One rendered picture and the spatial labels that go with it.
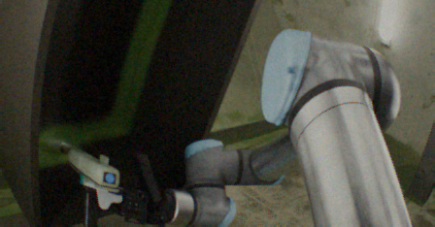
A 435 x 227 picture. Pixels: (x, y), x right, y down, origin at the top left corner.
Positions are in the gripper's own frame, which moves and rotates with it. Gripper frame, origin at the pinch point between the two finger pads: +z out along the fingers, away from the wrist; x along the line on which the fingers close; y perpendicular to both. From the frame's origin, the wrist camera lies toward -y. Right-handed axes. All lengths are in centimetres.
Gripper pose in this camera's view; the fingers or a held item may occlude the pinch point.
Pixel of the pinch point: (87, 179)
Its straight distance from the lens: 90.9
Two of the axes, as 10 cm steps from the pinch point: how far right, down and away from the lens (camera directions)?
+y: -2.0, 9.7, -1.0
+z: -8.1, -2.2, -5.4
